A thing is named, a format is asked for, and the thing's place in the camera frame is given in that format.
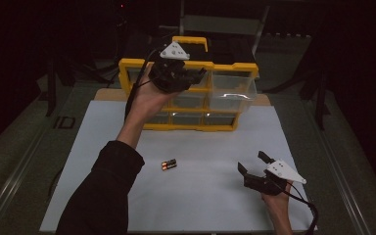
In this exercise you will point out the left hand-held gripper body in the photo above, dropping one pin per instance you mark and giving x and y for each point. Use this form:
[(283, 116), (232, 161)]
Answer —
[(169, 76)]

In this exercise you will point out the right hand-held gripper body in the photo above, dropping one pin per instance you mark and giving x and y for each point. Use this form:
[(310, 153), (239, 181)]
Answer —
[(267, 184)]

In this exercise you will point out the yellow drawer cabinet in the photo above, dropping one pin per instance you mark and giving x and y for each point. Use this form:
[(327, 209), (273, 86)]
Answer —
[(231, 67)]

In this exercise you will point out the clear plastic storage drawer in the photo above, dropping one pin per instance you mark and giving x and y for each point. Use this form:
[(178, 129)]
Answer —
[(231, 98)]

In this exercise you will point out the black and copper battery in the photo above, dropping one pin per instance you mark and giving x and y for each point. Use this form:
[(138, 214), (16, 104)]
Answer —
[(170, 166), (169, 162)]

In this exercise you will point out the person's right hand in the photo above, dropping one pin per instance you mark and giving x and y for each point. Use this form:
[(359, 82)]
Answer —
[(279, 204)]

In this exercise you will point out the person's left hand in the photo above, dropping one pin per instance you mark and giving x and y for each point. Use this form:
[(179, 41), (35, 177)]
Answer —
[(147, 101)]

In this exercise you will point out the set of clear cabinet drawers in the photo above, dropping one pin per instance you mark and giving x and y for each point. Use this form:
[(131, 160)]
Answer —
[(189, 118)]

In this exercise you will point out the dark metal stand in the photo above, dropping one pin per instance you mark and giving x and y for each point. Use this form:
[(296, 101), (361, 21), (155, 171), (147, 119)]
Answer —
[(50, 88), (321, 98)]

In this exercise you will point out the grey metal rail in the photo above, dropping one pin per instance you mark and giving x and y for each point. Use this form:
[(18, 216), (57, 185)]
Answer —
[(13, 182), (341, 186)]

